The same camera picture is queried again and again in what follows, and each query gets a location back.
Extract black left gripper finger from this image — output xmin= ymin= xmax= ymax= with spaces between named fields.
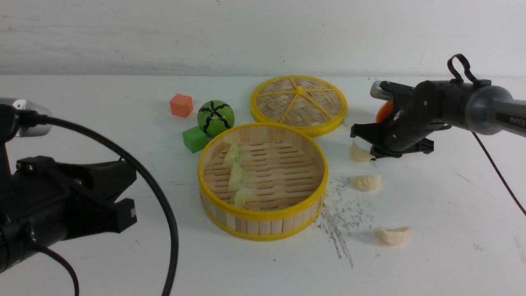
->
xmin=66 ymin=199 xmax=137 ymax=240
xmin=70 ymin=160 xmax=137 ymax=202

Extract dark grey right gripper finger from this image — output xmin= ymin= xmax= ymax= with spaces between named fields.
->
xmin=370 ymin=138 xmax=434 ymax=160
xmin=350 ymin=123 xmax=385 ymax=144

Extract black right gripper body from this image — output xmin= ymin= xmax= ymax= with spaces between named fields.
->
xmin=373 ymin=81 xmax=444 ymax=152

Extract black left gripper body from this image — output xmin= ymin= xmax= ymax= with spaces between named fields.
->
xmin=8 ymin=156 xmax=78 ymax=264

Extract white dumpling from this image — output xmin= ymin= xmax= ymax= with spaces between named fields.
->
xmin=350 ymin=142 xmax=375 ymax=162
xmin=376 ymin=227 xmax=411 ymax=247

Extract white dumpling pleated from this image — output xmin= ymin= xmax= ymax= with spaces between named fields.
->
xmin=350 ymin=175 xmax=383 ymax=192

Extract green dumpling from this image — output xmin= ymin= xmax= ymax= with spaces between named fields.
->
xmin=228 ymin=162 xmax=247 ymax=192
xmin=222 ymin=143 xmax=242 ymax=167
xmin=229 ymin=187 xmax=255 ymax=208

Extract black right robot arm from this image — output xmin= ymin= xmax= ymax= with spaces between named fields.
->
xmin=350 ymin=79 xmax=526 ymax=159

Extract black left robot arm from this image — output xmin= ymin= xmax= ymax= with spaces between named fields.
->
xmin=1 ymin=104 xmax=137 ymax=272

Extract woven bamboo steamer lid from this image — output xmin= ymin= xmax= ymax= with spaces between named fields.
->
xmin=249 ymin=75 xmax=348 ymax=137

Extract bamboo steamer tray yellow rims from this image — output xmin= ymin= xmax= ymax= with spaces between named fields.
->
xmin=197 ymin=123 xmax=329 ymax=241

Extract orange toy pear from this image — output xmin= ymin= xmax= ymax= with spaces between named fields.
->
xmin=375 ymin=102 xmax=394 ymax=123

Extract green foam cube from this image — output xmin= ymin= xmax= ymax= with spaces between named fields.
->
xmin=182 ymin=126 xmax=209 ymax=153

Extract orange foam cube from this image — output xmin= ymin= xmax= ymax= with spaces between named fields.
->
xmin=169 ymin=94 xmax=194 ymax=118

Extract green watermelon toy ball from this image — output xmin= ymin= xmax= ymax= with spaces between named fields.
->
xmin=197 ymin=100 xmax=235 ymax=138

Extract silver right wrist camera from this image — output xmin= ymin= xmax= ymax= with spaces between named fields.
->
xmin=369 ymin=81 xmax=394 ymax=102

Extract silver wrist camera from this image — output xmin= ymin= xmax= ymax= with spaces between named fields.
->
xmin=0 ymin=97 xmax=51 ymax=137
xmin=369 ymin=81 xmax=394 ymax=102

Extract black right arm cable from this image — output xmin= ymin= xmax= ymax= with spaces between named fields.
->
xmin=447 ymin=53 xmax=526 ymax=217

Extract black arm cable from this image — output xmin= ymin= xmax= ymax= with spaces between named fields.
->
xmin=25 ymin=111 xmax=180 ymax=296
xmin=447 ymin=53 xmax=526 ymax=217

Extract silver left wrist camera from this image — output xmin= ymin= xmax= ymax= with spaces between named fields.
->
xmin=0 ymin=97 xmax=51 ymax=137

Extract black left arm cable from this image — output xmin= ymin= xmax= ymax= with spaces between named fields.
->
xmin=25 ymin=111 xmax=180 ymax=296

